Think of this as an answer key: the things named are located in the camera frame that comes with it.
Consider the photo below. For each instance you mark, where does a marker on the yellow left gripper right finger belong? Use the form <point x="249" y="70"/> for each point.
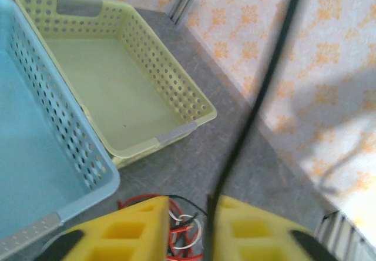
<point x="252" y="237"/>

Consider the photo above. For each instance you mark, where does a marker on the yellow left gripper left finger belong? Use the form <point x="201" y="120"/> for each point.
<point x="126" y="234"/>

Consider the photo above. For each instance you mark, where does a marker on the yellow perforated plastic basket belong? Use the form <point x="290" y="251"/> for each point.
<point x="111" y="90"/>

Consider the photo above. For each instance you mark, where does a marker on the blue perforated plastic basket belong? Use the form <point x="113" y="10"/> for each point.
<point x="35" y="120"/>

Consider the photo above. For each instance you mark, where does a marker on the aluminium side rail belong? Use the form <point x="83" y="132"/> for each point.
<point x="346" y="237"/>

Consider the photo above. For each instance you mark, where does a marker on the aluminium frame post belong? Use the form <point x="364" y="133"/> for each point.
<point x="183" y="2"/>

